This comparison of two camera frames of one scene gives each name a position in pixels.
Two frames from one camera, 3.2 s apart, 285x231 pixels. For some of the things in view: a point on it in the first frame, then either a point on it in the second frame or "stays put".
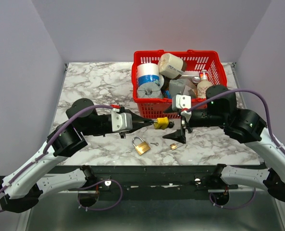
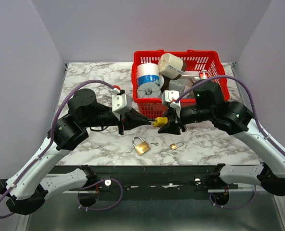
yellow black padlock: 163,123 stays put
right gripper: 179,135 → 171,127
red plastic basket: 196,61 stays put
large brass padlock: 142,148 stays put
